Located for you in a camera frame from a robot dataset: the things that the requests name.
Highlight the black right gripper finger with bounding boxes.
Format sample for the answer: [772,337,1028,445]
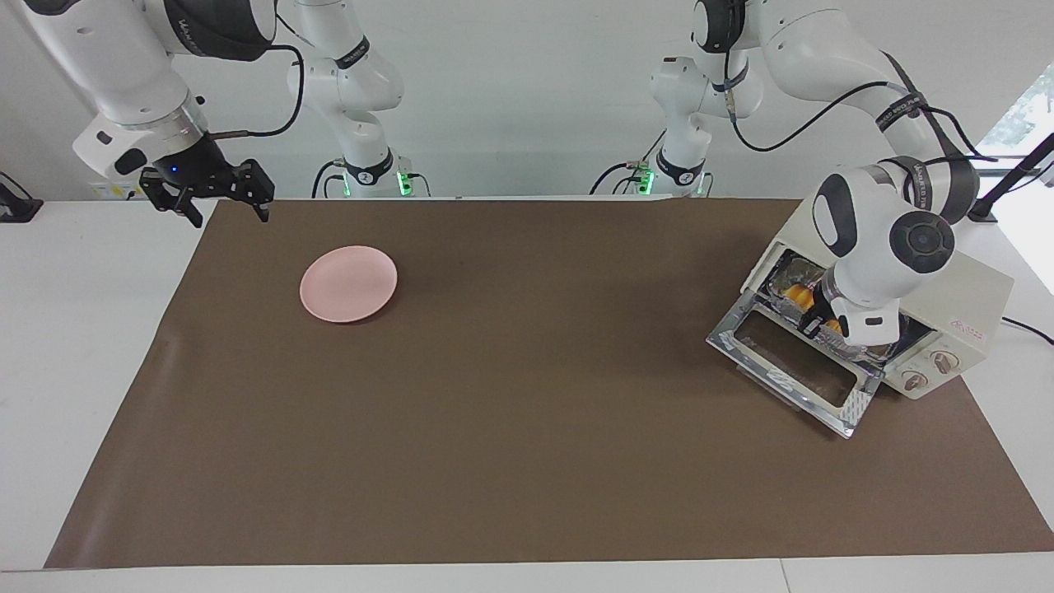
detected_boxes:
[229,158,276,224]
[138,166,204,230]

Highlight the yellow sliced bread loaf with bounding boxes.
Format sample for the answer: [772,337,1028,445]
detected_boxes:
[784,282,845,337]

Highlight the silver foil baking tray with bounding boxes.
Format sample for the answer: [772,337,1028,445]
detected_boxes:
[770,254,907,363]

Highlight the glass oven door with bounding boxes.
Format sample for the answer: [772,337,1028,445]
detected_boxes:
[706,288,884,440]

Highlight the cream toaster oven body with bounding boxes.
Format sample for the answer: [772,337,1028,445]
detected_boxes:
[741,200,1015,401]

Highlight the pink round plate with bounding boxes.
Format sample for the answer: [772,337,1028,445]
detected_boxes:
[300,245,399,323]

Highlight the brown table mat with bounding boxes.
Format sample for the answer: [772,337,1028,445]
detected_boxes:
[44,198,1054,569]

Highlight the black right base cable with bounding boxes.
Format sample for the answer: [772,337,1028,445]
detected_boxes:
[310,159,343,198]

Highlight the black base cable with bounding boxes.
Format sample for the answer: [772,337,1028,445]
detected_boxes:
[310,159,343,198]
[589,128,669,196]

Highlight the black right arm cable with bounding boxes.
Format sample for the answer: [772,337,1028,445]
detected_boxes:
[206,43,305,137]

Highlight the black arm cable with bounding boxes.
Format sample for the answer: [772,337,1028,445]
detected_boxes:
[206,43,305,137]
[725,49,999,164]

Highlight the black clamp mount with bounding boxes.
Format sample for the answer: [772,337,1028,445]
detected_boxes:
[0,171,44,223]

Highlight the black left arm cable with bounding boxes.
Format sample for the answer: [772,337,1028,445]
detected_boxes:
[725,49,999,164]

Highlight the black oven power cable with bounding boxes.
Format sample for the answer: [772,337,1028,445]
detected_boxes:
[1000,315,1054,347]

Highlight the black camera stand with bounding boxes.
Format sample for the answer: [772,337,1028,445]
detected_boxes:
[959,132,1054,223]

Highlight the black left base cable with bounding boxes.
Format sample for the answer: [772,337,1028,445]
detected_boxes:
[589,128,669,196]

